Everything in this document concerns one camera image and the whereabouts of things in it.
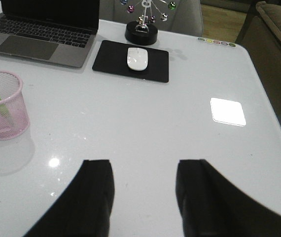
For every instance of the pink mesh pen holder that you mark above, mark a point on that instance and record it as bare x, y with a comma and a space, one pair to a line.
14, 119

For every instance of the coloured sticker strip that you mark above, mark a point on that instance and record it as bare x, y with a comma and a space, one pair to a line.
216, 42

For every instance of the grey open laptop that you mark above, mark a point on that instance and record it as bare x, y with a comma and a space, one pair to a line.
55, 31

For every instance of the black mouse pad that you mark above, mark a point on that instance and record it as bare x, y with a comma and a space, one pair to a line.
112, 59

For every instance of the white computer mouse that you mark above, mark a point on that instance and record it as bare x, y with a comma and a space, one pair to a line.
137, 58

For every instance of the ferris wheel desk toy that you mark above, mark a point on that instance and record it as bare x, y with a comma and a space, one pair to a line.
143, 31

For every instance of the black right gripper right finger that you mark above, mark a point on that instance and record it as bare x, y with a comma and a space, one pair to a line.
211, 206

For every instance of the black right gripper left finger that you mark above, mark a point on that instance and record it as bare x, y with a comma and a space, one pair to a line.
84, 207

